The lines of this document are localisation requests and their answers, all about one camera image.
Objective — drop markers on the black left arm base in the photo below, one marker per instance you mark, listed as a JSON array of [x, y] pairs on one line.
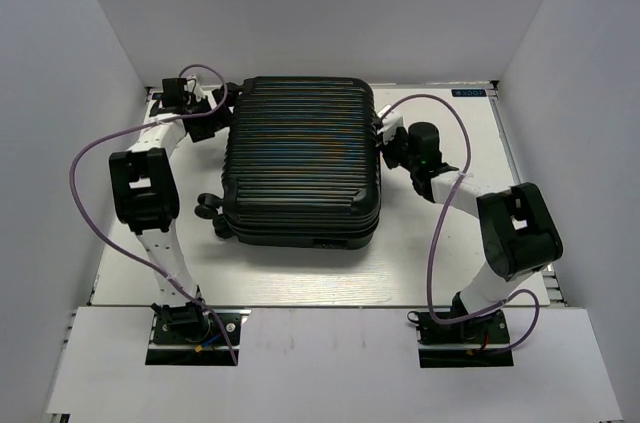
[[192, 342]]

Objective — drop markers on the black suitcase wheel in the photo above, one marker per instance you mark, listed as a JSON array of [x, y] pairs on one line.
[[207, 206], [227, 94]]

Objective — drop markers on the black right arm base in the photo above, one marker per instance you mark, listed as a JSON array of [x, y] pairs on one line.
[[480, 343]]

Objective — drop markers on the black suitcase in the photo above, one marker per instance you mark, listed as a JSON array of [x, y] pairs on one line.
[[301, 167]]

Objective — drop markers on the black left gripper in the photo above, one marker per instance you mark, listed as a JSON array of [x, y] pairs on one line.
[[220, 119]]

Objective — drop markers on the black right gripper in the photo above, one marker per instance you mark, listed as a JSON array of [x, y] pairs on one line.
[[399, 133]]

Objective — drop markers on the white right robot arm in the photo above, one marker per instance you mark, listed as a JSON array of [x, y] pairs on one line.
[[519, 236]]

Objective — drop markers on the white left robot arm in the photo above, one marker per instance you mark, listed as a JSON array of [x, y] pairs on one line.
[[144, 190]]

